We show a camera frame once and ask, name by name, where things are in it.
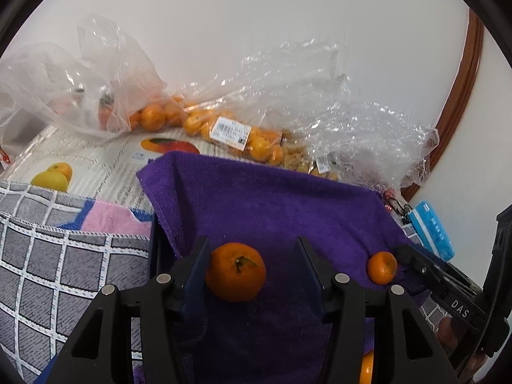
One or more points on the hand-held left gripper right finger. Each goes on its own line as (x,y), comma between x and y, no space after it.
(314,284)

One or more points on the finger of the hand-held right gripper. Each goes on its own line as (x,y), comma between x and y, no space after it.
(418,262)

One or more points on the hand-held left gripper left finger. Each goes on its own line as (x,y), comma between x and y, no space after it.
(195,286)

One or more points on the small mandarin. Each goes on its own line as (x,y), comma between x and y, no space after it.
(382,268)

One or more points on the mandarin with leafy stem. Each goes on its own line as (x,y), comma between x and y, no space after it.
(236,274)

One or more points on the person's right hand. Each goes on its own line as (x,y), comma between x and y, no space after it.
(448,332)

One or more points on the blue tissue pack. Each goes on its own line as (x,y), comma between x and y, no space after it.
(432,230)

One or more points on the purple towel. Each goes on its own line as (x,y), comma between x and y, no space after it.
(260,208)

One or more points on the orange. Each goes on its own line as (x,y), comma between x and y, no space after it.
(64,169)
(367,368)

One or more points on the yellow brown bagged pieces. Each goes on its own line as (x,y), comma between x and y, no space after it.
(294,160)

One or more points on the crinkled clear plastic bag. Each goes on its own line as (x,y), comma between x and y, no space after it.
(372,140)

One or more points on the grey checked blanket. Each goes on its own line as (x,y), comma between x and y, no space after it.
(60,268)

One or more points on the heap of mandarins under label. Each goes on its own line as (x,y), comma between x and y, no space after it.
(260,146)

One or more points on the printed white fruit carton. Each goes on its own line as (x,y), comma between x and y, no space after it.
(100,160)

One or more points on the pile of bagged mandarins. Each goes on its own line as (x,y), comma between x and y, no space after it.
(154,116)

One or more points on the yellow lemon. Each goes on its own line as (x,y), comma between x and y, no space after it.
(50,180)

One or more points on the orange fruit with dark calyx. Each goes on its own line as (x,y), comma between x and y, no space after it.
(104,112)

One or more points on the labelled clear plastic bag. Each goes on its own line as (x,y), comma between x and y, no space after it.
(280,76)

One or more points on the cloudy white plastic bag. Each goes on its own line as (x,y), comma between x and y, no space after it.
(36,84)

